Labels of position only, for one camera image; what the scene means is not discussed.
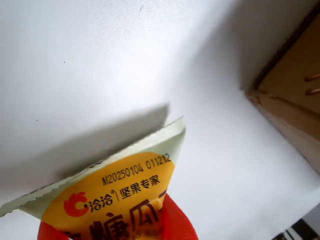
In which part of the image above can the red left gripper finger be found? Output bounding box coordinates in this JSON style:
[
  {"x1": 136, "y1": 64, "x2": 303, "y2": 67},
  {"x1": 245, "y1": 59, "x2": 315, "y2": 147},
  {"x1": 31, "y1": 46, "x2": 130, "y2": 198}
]
[{"x1": 37, "y1": 219, "x2": 68, "y2": 240}]

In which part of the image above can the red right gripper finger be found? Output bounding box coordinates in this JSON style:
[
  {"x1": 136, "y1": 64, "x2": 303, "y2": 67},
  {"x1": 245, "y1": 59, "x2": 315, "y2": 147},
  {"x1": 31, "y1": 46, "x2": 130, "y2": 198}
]
[{"x1": 149, "y1": 193, "x2": 199, "y2": 240}]

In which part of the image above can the green yellow snack packet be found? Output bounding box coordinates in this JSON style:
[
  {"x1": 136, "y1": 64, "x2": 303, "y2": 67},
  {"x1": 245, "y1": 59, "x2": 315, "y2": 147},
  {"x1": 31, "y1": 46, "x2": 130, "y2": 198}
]
[{"x1": 0, "y1": 116, "x2": 187, "y2": 240}]

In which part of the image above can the brown cardboard box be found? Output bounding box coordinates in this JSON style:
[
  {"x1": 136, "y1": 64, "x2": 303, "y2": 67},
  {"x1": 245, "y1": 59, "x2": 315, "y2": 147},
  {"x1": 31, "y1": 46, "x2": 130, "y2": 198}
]
[{"x1": 245, "y1": 4, "x2": 320, "y2": 176}]

